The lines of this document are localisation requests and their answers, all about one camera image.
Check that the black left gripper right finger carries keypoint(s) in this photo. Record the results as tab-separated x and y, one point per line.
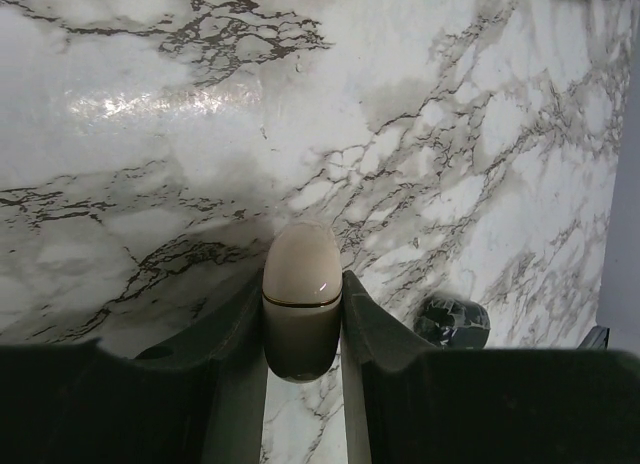
406	401

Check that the black earbud charging case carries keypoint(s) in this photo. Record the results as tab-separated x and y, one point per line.
449	322

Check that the beige earbud charging case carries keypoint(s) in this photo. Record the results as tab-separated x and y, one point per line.
301	301

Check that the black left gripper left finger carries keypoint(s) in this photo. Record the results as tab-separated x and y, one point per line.
197	397

